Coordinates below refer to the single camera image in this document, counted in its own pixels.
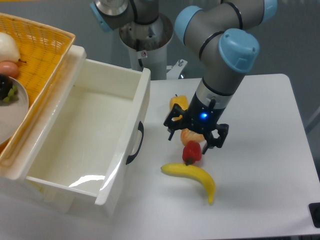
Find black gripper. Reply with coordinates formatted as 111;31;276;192
163;94;229;155

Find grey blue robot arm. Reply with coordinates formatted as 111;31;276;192
90;0;278;149

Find white drawer cabinet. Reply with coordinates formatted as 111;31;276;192
0;45;87;207

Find croissant bread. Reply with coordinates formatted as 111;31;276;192
180;128;205;146

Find red bell pepper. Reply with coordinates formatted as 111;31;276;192
182;140;202;166

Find yellow bell pepper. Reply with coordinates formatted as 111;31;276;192
169;94;189;114

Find yellow banana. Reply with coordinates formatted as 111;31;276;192
160;163;216;205

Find black device at edge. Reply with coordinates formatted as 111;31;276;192
308;202;320;229

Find yellow woven basket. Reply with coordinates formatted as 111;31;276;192
0;13;76;167

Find white plate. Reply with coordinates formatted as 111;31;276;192
0;77;29;145

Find dark grapes bunch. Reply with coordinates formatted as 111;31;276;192
0;73;19;104

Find pink sausage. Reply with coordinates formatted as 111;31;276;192
0;61;19;78

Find white pear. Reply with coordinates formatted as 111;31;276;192
0;32;27;63

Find white metal frame bracket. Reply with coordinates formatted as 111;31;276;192
166;59;188;80

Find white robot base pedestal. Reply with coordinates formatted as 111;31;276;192
119;13;173;80

